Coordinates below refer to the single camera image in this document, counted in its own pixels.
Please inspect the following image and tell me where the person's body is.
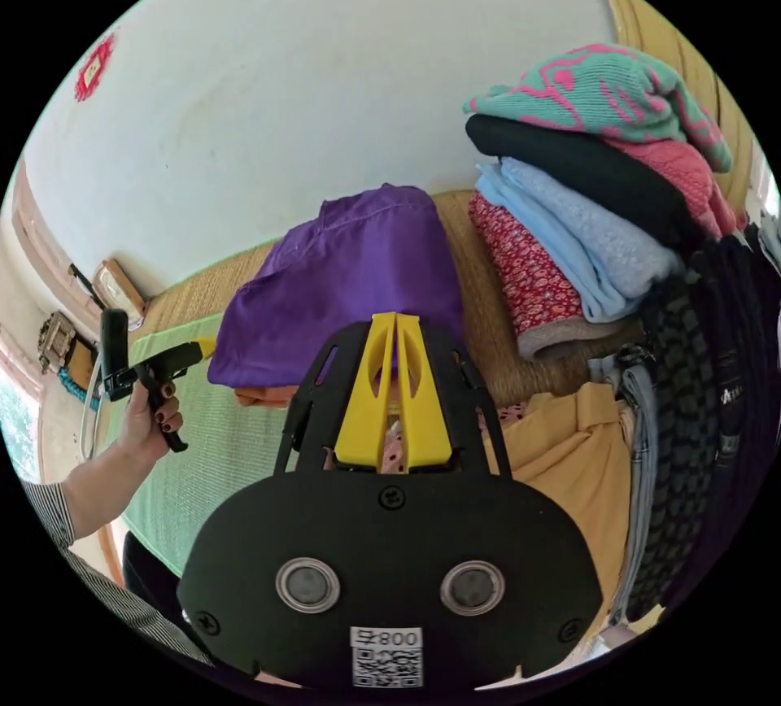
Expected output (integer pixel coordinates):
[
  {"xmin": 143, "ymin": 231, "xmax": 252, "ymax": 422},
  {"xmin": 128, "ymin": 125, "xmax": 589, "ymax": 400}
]
[{"xmin": 58, "ymin": 529, "xmax": 216, "ymax": 670}]

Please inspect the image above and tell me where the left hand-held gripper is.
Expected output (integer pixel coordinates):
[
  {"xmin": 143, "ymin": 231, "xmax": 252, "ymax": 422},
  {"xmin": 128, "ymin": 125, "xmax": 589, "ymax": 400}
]
[{"xmin": 102, "ymin": 336, "xmax": 218, "ymax": 455}]

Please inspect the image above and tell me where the red wall ornament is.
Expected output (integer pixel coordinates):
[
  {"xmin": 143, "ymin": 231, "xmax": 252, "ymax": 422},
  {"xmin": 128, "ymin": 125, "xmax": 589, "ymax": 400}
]
[{"xmin": 74, "ymin": 34, "xmax": 118, "ymax": 103}]

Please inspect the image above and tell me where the person's left forearm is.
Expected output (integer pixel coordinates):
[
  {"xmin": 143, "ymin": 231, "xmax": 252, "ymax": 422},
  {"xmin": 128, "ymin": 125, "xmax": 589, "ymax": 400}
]
[{"xmin": 23, "ymin": 448, "xmax": 147, "ymax": 550}]

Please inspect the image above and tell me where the orange garment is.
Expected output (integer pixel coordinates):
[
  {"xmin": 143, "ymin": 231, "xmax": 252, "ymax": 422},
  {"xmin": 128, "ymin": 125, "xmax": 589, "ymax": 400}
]
[{"xmin": 233, "ymin": 386, "xmax": 301, "ymax": 410}]

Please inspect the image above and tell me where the bed with woven mat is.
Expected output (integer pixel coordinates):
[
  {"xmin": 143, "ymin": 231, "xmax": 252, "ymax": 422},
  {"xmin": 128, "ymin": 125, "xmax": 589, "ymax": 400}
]
[{"xmin": 121, "ymin": 0, "xmax": 764, "ymax": 582}]

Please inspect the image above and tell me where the purple vest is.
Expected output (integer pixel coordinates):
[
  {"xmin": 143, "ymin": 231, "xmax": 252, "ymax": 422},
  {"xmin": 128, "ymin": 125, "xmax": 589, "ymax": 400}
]
[{"xmin": 207, "ymin": 182, "xmax": 466, "ymax": 391}]

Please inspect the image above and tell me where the window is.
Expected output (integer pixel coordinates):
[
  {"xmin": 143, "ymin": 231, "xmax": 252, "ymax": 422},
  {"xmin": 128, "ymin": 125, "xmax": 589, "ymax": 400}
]
[{"xmin": 0, "ymin": 375, "xmax": 41, "ymax": 469}]

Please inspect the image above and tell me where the person's left hand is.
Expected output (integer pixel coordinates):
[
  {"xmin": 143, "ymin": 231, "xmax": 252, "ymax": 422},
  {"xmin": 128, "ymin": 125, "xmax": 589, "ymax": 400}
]
[{"xmin": 114, "ymin": 379, "xmax": 185, "ymax": 467}]

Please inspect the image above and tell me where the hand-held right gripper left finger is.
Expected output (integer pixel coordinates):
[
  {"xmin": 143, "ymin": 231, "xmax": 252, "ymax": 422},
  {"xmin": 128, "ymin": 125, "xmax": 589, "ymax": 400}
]
[{"xmin": 334, "ymin": 312, "xmax": 398, "ymax": 470}]

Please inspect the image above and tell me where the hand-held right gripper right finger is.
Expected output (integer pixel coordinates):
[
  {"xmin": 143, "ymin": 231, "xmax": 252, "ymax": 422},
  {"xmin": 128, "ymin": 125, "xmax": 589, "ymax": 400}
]
[{"xmin": 395, "ymin": 312, "xmax": 455, "ymax": 470}]

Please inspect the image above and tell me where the pile of clothes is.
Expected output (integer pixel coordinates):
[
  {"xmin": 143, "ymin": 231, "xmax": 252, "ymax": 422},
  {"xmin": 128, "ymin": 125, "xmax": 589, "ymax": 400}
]
[{"xmin": 461, "ymin": 43, "xmax": 781, "ymax": 635}]

